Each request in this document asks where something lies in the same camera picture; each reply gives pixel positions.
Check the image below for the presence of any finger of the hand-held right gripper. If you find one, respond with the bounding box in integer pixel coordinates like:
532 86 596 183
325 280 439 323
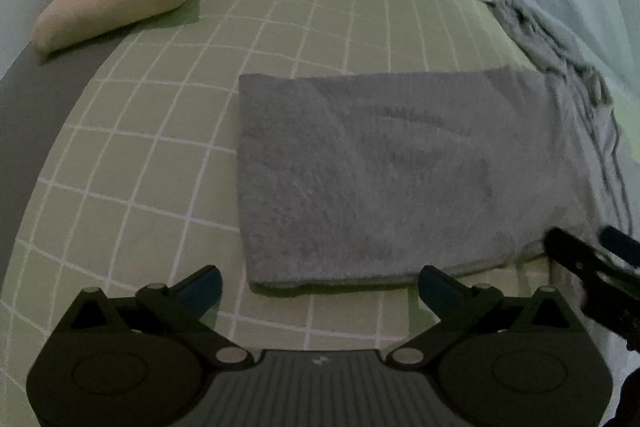
599 226 640 269
543 227 618 308

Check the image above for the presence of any green checked bed sheet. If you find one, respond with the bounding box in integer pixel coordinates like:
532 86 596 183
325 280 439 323
0 0 640 427

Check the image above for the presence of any grey fleece garment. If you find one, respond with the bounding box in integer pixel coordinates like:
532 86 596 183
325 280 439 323
235 66 601 294

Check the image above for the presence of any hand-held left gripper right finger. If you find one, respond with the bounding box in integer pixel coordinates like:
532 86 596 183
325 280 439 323
386 265 598 369

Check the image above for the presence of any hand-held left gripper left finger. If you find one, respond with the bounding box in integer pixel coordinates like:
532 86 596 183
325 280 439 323
50 264 255 369

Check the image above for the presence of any grey crumpled cloth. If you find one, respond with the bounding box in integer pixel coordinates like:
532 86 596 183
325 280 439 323
492 0 635 235

